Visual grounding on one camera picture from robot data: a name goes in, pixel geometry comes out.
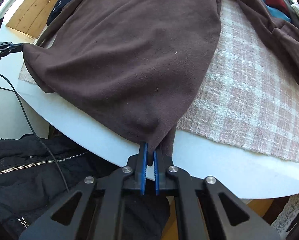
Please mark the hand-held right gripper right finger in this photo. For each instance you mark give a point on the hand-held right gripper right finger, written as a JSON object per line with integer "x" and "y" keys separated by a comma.
{"x": 156, "y": 172}

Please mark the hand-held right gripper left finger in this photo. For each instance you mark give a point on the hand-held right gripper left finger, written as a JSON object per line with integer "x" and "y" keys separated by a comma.
{"x": 144, "y": 155}

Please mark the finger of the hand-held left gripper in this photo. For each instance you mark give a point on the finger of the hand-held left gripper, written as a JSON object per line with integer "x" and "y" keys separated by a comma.
{"x": 12, "y": 47}

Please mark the brown fleece sweater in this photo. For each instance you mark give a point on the brown fleece sweater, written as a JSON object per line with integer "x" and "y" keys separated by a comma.
{"x": 129, "y": 55}

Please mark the pine plank panel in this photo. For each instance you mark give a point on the pine plank panel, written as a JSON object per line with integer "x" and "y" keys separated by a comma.
{"x": 32, "y": 12}

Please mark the folded black t-shirt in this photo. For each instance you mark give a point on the folded black t-shirt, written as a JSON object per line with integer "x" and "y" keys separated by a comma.
{"x": 62, "y": 2}

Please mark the cardboard box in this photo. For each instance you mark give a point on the cardboard box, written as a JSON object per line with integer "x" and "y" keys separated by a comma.
{"x": 258, "y": 210}

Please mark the person's black zip jacket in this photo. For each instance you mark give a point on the person's black zip jacket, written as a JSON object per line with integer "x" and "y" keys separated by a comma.
{"x": 27, "y": 180}

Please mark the pink plaid blanket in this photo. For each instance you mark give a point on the pink plaid blanket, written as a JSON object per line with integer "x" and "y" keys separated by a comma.
{"x": 252, "y": 92}

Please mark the white lace cloth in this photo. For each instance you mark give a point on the white lace cloth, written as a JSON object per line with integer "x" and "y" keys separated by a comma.
{"x": 289, "y": 212}

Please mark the blue striped shirt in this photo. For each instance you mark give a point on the blue striped shirt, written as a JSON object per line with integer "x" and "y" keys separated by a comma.
{"x": 277, "y": 12}

